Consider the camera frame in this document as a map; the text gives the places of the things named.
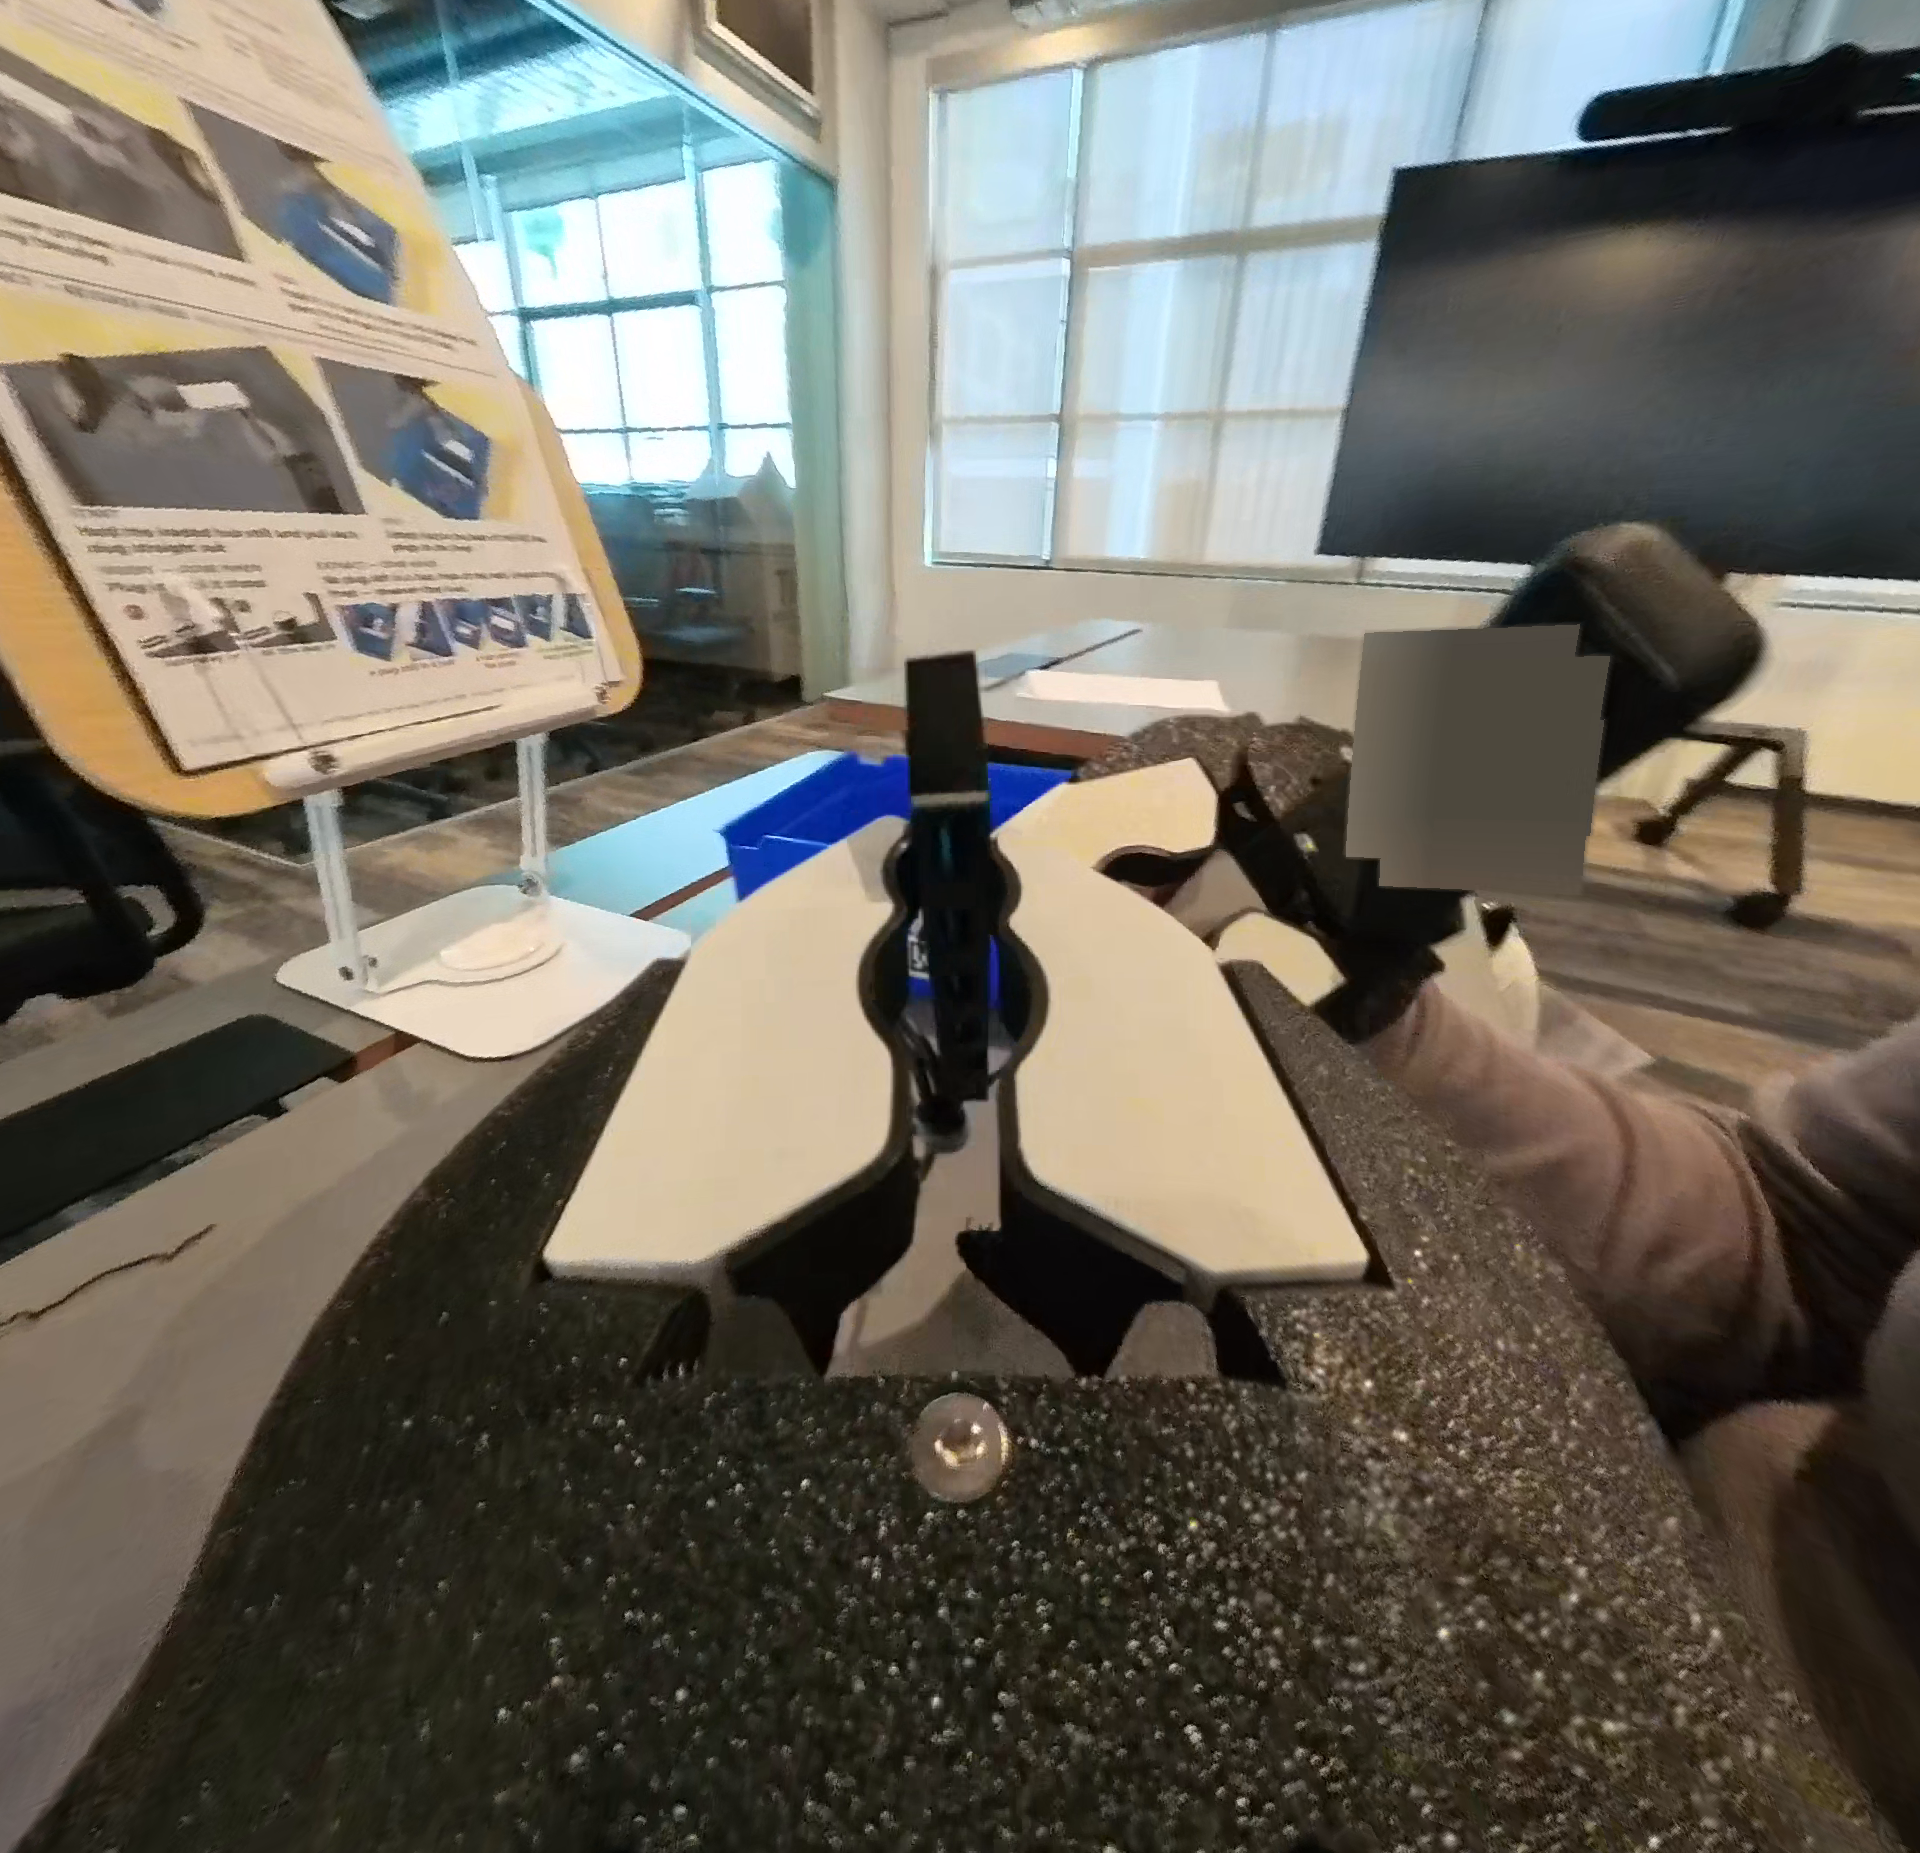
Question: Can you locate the wooden instruction board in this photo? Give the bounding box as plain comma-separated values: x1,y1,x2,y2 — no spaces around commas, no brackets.
0,0,647,824

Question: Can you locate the black webcam bar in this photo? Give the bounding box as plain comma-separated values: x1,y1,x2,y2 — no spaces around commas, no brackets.
1578,51,1920,145

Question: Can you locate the black usb hub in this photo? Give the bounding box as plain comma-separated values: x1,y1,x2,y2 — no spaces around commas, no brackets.
906,654,996,1107

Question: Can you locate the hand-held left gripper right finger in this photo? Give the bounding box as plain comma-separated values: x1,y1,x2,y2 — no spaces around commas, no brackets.
994,830,1378,1295

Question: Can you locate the white board stand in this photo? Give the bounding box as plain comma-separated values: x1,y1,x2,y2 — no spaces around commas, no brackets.
275,735,695,1064

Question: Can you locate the blue plastic bin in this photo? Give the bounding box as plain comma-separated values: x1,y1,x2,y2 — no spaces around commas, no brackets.
719,751,1077,987

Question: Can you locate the person's clothed body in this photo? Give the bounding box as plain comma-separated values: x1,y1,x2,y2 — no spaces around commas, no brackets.
1628,1012,1920,1853

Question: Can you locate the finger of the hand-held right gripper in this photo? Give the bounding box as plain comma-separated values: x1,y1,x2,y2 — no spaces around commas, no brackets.
1176,848,1354,1012
1084,755,1225,881

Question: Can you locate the black office chair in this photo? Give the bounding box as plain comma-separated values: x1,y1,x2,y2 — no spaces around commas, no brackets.
0,676,208,1030
1493,524,1811,931

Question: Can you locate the grey meeting table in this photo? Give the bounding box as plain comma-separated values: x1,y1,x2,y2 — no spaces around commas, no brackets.
821,617,1359,773

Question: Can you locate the large black monitor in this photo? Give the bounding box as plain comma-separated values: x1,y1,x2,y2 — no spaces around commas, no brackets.
1319,127,1920,583

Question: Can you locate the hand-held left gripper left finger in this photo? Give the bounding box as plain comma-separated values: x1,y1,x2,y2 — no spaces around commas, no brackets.
542,818,921,1294

